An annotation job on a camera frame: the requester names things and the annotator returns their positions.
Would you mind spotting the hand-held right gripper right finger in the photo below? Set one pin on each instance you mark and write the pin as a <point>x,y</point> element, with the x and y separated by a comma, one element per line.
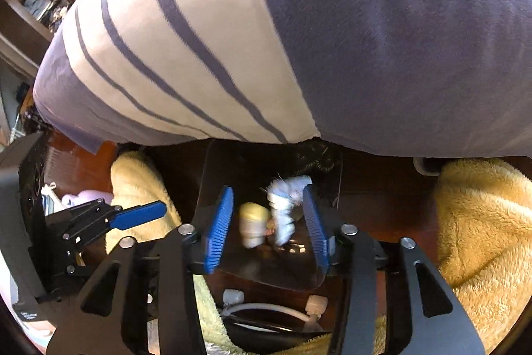
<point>316,232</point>

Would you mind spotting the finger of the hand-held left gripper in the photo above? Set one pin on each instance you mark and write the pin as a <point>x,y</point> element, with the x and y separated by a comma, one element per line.
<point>139,214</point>

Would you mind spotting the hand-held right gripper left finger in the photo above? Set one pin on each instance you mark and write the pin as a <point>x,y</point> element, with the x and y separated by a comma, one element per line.
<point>217,232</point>

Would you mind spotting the small yellow bottle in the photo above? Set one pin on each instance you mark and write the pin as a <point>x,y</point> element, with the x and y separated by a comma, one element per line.
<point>253,224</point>

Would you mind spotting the lilac plush toy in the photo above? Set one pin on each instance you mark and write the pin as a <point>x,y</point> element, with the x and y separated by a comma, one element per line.
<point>85,197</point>

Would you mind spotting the blue white striped duvet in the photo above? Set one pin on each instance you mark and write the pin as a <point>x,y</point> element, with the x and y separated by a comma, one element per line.
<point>332,26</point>

